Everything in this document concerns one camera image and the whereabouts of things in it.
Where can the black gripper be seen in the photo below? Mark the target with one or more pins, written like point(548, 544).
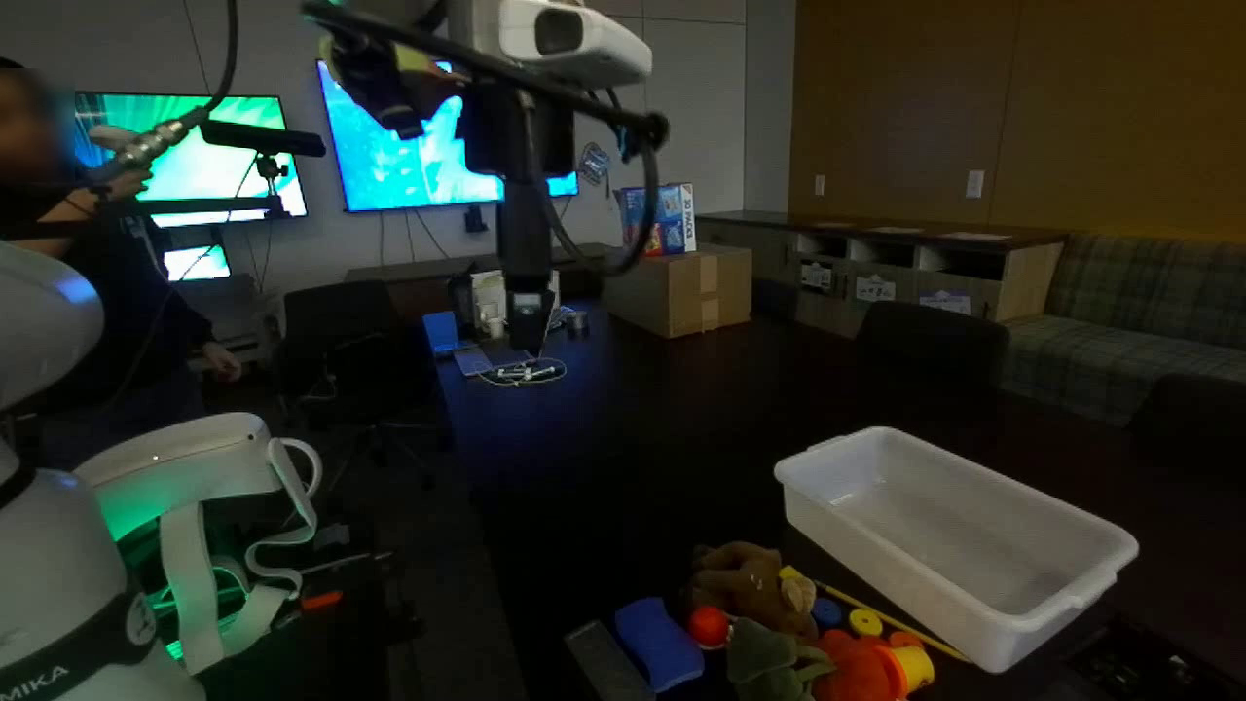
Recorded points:
point(531, 235)

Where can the brown plush toy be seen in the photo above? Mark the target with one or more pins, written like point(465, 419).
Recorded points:
point(747, 576)

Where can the blue foam block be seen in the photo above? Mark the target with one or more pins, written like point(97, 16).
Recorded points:
point(657, 645)

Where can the light gray foam block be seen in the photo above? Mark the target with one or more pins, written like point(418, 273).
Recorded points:
point(605, 665)

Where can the small red ball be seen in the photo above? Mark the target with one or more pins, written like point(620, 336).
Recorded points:
point(707, 626)

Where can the green plush toy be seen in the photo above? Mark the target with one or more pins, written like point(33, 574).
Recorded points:
point(773, 666)

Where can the orange plush toy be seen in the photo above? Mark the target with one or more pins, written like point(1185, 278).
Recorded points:
point(858, 666)

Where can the yellow cylinder toy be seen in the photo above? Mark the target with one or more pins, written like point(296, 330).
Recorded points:
point(913, 665)

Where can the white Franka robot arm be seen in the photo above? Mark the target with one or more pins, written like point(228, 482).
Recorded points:
point(42, 587)

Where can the white plastic container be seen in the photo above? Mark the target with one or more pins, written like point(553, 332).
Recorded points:
point(961, 547)

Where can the blue chair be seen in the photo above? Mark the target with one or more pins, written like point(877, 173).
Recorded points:
point(443, 332)

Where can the cardboard box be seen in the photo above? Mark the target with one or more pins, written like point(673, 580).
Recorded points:
point(677, 295)

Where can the blue printed box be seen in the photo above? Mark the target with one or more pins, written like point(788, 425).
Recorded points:
point(660, 218)

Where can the black office chair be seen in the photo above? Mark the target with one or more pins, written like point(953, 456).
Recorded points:
point(351, 353)

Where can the small monitor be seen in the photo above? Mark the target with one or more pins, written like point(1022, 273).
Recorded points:
point(198, 262)

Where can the wide desk monitor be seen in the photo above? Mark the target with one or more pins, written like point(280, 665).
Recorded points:
point(208, 186)

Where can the wooden shelf unit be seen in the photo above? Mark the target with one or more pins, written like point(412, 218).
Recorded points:
point(910, 267)

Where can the dark ottoman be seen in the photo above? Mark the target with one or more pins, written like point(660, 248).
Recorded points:
point(936, 345)
point(1193, 415)

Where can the small blue toy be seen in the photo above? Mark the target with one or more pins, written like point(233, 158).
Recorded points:
point(826, 609)

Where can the person in dark shirt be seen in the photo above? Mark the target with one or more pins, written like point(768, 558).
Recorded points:
point(120, 296)

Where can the green plaid sofa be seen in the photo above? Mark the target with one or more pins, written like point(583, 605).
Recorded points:
point(1141, 325)

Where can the large wall monitor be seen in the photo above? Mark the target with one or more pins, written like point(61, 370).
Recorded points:
point(414, 173)

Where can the white wall outlet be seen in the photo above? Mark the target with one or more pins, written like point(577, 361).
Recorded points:
point(821, 186)
point(975, 186)

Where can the black camera on tripod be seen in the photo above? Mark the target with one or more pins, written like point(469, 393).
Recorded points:
point(257, 136)

